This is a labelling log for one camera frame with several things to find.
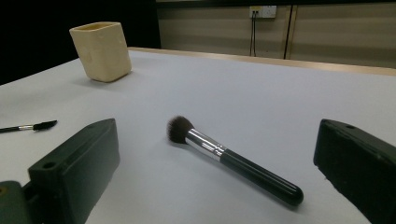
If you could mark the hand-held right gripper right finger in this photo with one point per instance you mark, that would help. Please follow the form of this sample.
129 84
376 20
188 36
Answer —
361 168

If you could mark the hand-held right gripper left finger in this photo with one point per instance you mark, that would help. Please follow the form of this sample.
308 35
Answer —
77 168

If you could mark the thin black makeup brush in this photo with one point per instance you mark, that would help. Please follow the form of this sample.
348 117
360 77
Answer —
43 125

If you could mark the large black makeup brush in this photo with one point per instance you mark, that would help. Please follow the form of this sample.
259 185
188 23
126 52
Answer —
255 171

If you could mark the cream square ceramic cup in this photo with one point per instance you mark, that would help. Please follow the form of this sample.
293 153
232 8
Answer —
102 53

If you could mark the white wall socket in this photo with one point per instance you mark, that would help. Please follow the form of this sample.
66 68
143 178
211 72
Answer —
264 11

